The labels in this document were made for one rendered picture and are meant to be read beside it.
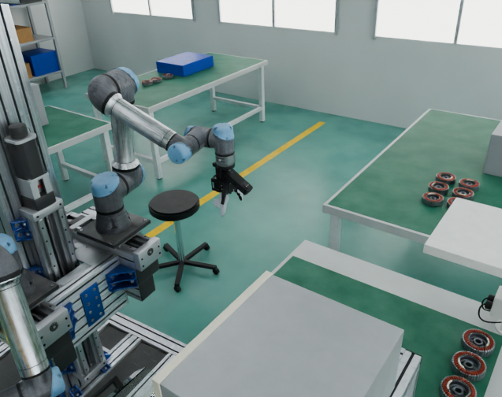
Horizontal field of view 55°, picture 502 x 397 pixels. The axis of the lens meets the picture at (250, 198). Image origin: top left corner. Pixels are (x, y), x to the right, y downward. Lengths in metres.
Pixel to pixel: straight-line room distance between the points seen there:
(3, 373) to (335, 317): 2.04
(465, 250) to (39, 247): 1.54
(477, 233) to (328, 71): 4.54
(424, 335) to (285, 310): 0.91
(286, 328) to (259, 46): 5.63
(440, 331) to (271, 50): 4.99
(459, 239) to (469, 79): 3.92
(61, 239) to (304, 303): 1.15
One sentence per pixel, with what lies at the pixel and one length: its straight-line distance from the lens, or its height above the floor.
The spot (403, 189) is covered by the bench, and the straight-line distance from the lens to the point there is 2.96.
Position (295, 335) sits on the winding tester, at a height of 1.32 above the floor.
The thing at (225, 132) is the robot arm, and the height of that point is 1.49.
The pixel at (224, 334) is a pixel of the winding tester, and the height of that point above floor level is 1.32.
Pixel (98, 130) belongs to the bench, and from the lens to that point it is 4.12.
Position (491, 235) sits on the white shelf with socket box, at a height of 1.21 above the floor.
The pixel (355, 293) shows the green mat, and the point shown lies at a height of 0.75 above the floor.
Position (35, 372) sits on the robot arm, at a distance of 1.46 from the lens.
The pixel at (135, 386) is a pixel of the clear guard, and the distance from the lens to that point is 1.44.
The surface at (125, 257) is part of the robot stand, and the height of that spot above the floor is 0.95.
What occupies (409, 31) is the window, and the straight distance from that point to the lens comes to 5.63.
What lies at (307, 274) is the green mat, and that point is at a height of 0.75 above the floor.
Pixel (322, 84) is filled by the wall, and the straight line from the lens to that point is 6.19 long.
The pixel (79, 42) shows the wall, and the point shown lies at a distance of 9.06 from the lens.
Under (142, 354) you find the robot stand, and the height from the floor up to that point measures 0.21.
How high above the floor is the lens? 2.15
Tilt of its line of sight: 30 degrees down
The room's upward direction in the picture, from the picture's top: 3 degrees counter-clockwise
